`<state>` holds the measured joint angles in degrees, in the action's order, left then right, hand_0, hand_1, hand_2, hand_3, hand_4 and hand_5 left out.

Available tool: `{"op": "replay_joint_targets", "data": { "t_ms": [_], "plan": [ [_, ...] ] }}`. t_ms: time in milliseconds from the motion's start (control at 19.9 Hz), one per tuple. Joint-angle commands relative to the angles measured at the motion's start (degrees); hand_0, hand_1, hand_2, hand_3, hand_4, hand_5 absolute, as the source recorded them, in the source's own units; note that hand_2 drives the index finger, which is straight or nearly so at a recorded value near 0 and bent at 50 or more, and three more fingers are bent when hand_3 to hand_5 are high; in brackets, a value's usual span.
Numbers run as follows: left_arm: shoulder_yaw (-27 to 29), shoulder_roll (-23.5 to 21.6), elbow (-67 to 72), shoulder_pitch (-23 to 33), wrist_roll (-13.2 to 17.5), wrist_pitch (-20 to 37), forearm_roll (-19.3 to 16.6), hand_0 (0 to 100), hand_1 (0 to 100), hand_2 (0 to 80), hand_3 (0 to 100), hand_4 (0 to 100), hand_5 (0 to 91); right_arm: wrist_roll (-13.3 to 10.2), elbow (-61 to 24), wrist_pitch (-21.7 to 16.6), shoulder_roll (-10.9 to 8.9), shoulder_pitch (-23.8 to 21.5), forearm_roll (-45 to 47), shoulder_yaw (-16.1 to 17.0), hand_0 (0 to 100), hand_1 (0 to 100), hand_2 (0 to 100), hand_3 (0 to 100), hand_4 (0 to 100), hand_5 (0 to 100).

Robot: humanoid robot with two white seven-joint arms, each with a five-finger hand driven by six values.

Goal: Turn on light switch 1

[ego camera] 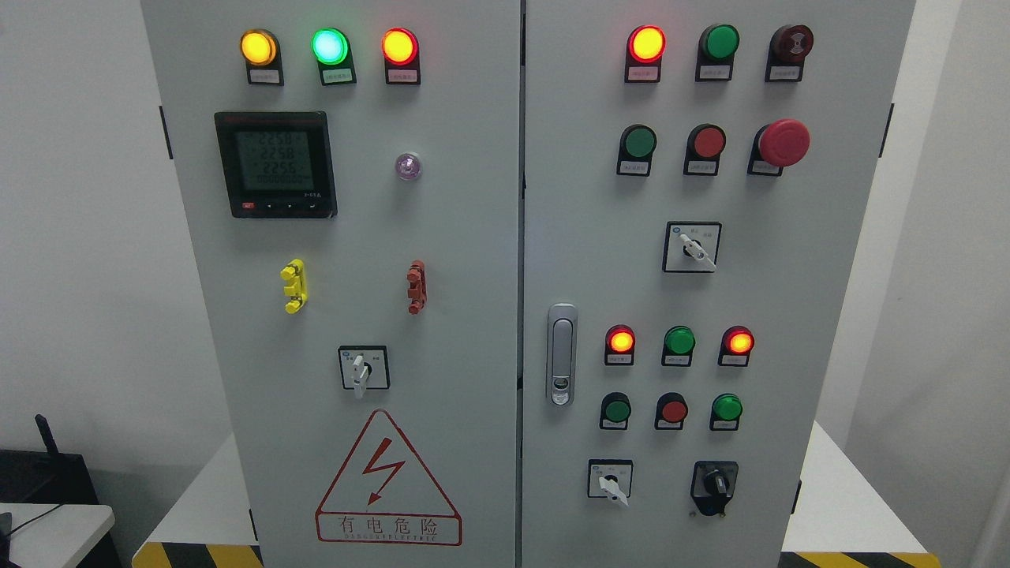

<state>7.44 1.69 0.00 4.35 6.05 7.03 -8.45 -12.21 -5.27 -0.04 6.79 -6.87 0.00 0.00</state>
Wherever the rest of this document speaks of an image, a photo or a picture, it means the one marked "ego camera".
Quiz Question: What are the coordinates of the green lit indicator lamp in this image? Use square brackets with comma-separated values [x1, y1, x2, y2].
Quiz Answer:
[312, 28, 357, 86]

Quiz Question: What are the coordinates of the black key selector switch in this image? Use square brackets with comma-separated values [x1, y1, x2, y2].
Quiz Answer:
[691, 461, 739, 517]

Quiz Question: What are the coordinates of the red electric hazard warning sticker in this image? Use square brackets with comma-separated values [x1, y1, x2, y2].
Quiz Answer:
[315, 409, 464, 547]

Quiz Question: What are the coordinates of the red lit lamp lower left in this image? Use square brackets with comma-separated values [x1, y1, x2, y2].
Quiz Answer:
[604, 324, 636, 366]

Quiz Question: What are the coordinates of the white rotary switch bottom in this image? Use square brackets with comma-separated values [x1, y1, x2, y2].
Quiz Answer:
[587, 459, 634, 507]

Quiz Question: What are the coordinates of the red terminal clip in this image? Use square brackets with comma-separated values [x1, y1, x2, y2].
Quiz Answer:
[406, 260, 427, 314]

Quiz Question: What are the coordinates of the red lit indicator lamp left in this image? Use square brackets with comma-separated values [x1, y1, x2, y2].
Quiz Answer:
[381, 28, 421, 85]

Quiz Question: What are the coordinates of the red lit lamp lower right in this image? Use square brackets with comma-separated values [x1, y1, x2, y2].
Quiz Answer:
[717, 326, 755, 368]

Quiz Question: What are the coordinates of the red emergency stop mushroom button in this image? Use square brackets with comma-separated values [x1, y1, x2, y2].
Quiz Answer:
[747, 118, 810, 177]

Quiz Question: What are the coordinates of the red lit lamp top right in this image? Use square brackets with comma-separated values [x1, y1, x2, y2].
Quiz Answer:
[624, 24, 667, 84]

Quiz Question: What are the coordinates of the black digital power meter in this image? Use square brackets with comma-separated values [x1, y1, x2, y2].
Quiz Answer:
[214, 111, 338, 219]

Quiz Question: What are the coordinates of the red push button upper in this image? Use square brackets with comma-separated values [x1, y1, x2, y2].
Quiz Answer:
[683, 123, 728, 177]

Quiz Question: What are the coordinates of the green lamp top right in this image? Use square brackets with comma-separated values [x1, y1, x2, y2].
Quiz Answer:
[695, 23, 740, 82]

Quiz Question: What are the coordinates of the dark red buzzer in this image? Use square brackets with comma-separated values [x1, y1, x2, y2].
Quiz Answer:
[765, 24, 814, 83]

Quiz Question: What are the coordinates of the red push button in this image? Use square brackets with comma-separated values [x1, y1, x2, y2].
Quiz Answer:
[653, 392, 689, 431]
[683, 123, 728, 177]

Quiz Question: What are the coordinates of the grey electrical control cabinet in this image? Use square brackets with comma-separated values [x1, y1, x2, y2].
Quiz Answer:
[141, 1, 915, 567]

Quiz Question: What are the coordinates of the white side table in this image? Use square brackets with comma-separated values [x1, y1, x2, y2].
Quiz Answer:
[1, 503, 115, 567]

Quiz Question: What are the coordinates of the silver cabinet door handle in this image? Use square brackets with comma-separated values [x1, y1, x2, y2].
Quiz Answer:
[546, 303, 578, 406]

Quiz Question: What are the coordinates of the white rotary switch right upper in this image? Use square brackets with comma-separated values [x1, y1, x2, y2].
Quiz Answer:
[661, 222, 722, 273]

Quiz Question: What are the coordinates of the green push button lower left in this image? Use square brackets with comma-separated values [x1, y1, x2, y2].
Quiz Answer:
[599, 392, 632, 431]

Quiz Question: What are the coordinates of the green push button upper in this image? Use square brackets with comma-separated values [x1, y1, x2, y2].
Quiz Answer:
[615, 125, 657, 177]

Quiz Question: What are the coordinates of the green push button lower right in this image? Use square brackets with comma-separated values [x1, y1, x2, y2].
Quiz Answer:
[709, 393, 743, 432]

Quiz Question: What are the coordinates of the red push button lower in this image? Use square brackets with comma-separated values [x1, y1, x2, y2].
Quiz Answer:
[653, 392, 689, 431]

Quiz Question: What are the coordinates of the yellow terminal clip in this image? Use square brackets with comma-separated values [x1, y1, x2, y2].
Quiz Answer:
[280, 258, 308, 314]

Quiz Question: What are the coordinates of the green push button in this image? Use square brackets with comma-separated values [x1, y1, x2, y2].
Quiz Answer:
[599, 392, 632, 431]
[615, 125, 657, 177]
[709, 393, 743, 432]

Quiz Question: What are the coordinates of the white rotary selector switch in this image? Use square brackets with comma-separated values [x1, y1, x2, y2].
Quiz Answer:
[338, 345, 391, 399]

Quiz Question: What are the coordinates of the green lamp lower middle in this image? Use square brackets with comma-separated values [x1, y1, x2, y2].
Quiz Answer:
[661, 326, 696, 367]

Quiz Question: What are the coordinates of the clear round light bulb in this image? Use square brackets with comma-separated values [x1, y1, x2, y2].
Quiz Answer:
[395, 152, 423, 182]

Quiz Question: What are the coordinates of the white platform with hazard stripes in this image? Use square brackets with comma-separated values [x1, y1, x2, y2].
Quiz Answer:
[131, 425, 939, 567]

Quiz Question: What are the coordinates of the yellow indicator lamp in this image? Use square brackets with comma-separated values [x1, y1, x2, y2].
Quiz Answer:
[239, 28, 284, 86]

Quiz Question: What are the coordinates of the black device with antenna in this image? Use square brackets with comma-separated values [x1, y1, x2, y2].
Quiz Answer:
[1, 414, 99, 506]

